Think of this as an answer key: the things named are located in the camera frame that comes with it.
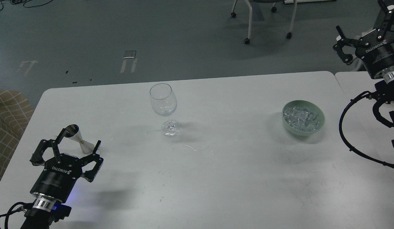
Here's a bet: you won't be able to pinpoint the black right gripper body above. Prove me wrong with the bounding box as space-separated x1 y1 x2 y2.
356 29 394 79

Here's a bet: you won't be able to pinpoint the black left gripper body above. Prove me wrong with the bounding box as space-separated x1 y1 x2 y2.
30 154 83 204

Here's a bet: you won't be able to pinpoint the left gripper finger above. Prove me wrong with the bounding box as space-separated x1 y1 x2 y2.
30 128 66 167
77 140 104 183

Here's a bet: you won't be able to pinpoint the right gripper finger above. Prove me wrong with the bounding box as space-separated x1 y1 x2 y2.
376 0 394 41
333 25 364 65

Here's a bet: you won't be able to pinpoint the steel double jigger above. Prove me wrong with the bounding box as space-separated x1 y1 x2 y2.
65 124 95 155

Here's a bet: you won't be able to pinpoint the clear ice cubes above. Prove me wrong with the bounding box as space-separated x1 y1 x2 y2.
283 105 321 133

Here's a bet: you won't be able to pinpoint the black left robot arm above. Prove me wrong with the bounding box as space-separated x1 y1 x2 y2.
0 124 103 229

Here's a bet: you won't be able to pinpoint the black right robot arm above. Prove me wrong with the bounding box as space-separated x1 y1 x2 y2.
333 0 394 182

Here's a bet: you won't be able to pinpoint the clear wine glass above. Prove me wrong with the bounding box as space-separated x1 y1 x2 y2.
149 83 181 137

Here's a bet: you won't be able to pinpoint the beige checkered seat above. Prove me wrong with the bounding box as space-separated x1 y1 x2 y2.
0 90 34 181

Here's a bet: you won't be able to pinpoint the green bowl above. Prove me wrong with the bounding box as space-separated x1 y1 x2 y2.
281 100 326 136

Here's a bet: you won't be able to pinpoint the black floor cables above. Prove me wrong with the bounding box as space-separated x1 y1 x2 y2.
0 0 53 14

